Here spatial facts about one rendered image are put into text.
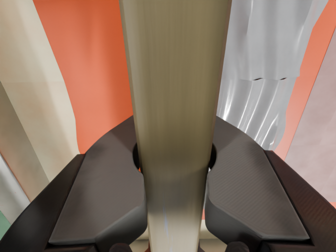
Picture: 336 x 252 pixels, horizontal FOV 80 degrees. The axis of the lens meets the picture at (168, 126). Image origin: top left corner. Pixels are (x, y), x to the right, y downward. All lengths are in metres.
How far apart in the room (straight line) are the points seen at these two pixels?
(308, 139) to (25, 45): 0.27
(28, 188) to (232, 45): 0.23
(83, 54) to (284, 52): 0.16
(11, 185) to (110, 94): 0.13
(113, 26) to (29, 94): 0.10
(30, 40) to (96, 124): 0.09
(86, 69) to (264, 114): 0.16
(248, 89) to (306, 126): 0.08
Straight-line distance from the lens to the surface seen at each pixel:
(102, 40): 0.18
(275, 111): 0.21
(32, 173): 0.26
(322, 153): 0.28
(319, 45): 0.21
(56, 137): 0.24
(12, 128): 0.23
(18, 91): 0.23
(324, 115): 0.24
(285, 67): 0.19
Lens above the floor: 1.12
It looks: 57 degrees down
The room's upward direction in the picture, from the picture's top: 180 degrees clockwise
